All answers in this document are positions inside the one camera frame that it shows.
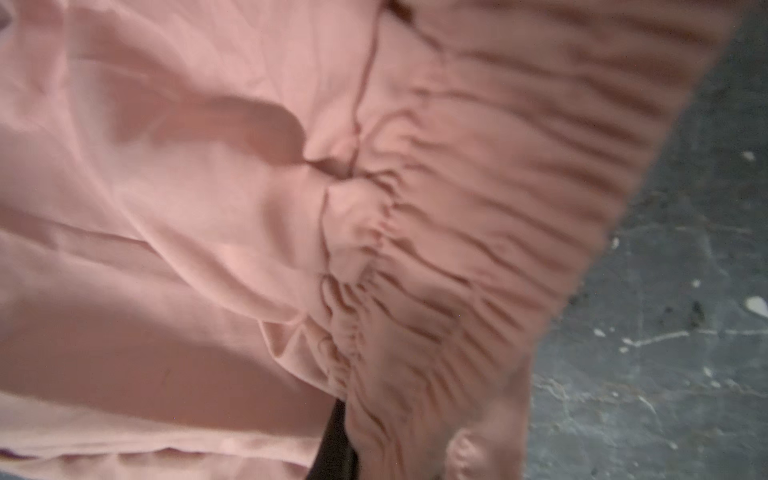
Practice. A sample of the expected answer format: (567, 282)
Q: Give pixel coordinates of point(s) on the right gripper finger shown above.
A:
(336, 458)

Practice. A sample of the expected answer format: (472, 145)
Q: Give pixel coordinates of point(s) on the pink shorts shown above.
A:
(220, 217)

